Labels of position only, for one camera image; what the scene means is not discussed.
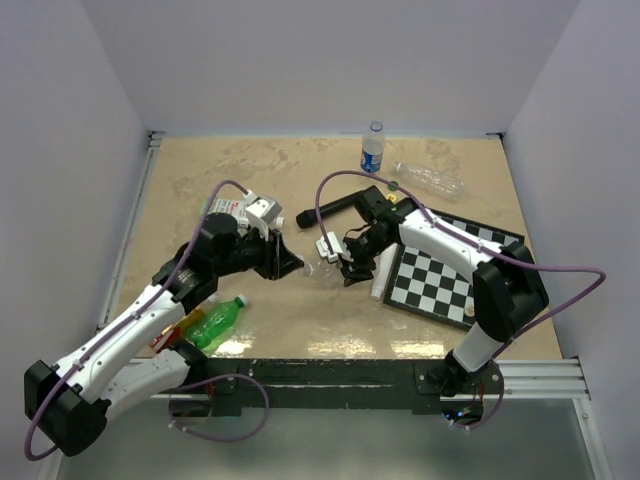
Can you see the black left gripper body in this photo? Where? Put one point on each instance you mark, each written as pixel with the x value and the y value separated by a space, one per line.
pixel 258 254

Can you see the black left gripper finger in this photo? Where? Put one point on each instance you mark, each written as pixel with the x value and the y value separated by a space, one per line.
pixel 281 248
pixel 287 263

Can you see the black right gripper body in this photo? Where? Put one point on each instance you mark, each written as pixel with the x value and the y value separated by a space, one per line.
pixel 364 248

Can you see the clear bottle blue cap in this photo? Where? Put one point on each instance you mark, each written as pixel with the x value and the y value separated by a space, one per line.
pixel 326 275

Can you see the green plastic bottle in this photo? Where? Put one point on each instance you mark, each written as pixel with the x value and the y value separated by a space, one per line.
pixel 217 325

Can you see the clear plastic bottle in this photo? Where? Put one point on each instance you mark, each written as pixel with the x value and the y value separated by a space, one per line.
pixel 433 181

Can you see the Pepsi bottle blue label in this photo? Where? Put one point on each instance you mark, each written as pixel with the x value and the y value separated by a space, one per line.
pixel 372 148

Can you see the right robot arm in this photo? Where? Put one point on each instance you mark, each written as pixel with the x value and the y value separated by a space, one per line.
pixel 506 296

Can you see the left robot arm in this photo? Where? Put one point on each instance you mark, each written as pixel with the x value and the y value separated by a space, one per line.
pixel 72 400

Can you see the clear bottle green label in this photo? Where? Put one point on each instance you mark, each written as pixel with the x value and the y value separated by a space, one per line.
pixel 234 207

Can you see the white microphone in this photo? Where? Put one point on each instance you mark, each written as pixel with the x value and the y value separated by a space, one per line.
pixel 383 271

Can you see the black microphone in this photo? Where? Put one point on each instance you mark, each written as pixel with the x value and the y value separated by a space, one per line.
pixel 308 218

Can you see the black white chessboard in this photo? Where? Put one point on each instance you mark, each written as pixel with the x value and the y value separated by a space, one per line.
pixel 424 286

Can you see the red gold snack packet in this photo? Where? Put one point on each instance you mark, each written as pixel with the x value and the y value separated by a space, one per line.
pixel 177 330

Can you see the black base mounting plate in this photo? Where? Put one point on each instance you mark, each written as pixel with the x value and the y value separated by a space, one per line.
pixel 356 384

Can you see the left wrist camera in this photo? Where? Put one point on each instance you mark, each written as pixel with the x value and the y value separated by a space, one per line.
pixel 261 213

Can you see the aluminium table frame rail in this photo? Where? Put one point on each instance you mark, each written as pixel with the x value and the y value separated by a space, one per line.
pixel 119 271

